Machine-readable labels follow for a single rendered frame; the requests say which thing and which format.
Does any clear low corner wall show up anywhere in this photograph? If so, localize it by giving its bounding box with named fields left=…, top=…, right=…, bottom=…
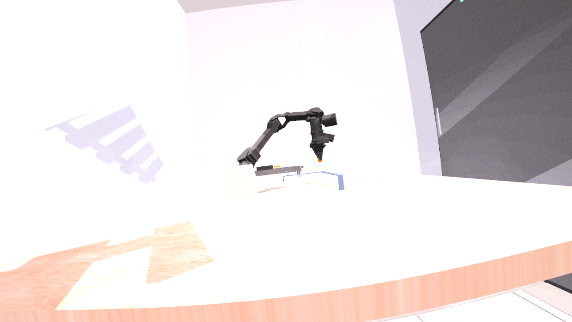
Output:
left=283, top=172, right=339, bottom=190

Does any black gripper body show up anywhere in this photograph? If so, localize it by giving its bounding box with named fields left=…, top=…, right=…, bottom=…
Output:
left=310, top=127, right=329, bottom=148

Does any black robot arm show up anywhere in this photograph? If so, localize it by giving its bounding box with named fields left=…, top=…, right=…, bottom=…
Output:
left=237, top=107, right=337, bottom=168

